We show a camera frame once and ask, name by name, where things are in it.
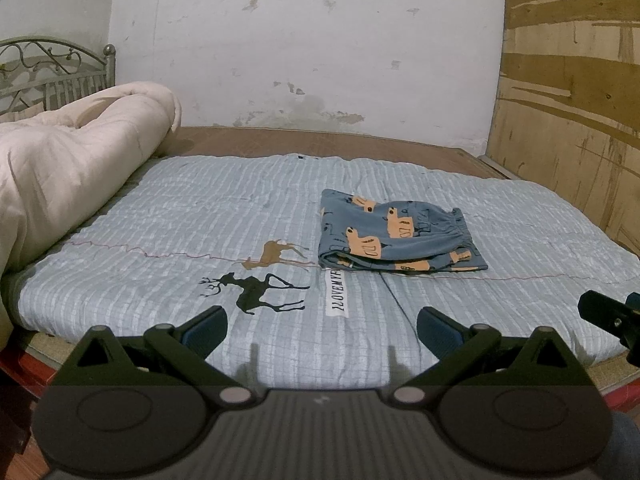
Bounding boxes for metal ornate headboard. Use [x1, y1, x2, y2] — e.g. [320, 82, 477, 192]
[0, 36, 116, 114]

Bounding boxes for plywood wardrobe panel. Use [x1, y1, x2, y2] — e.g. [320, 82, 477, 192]
[487, 0, 639, 252]

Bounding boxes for light blue quilted bedspread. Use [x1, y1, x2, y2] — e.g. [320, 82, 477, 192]
[2, 154, 639, 389]

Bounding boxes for cream rolled comforter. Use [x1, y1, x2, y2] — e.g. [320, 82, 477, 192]
[0, 80, 182, 346]

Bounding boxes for blue pants with orange print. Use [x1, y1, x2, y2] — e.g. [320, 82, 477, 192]
[318, 188, 488, 273]

